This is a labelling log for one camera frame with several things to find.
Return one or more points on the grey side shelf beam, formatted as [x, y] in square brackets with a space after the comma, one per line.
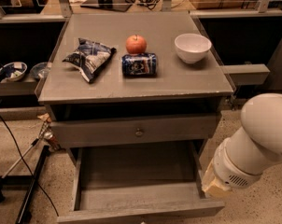
[246, 74]

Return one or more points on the blue white chip bag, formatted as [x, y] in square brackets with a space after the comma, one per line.
[89, 57]

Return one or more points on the red apple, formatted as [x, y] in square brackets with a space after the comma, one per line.
[136, 44]

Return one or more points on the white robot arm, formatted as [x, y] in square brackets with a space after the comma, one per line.
[240, 159]

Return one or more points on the bowl with blue items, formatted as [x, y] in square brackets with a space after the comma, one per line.
[14, 71]

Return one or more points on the black monitor stand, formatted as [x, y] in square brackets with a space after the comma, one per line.
[111, 5]

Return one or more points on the foam gripper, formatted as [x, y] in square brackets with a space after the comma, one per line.
[231, 171]

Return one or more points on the black metal stand base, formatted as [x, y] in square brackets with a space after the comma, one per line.
[30, 182]

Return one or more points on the blue glass bowl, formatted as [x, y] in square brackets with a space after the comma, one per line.
[40, 70]

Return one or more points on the white stick with metal cap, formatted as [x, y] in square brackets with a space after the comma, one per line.
[39, 139]

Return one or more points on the blue soda can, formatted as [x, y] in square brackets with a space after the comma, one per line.
[143, 64]

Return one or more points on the grey top drawer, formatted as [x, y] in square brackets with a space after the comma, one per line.
[135, 130]

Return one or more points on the white ceramic bowl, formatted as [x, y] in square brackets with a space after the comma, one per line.
[192, 48]

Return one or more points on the grey drawer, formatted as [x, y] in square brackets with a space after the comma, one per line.
[135, 130]
[138, 184]

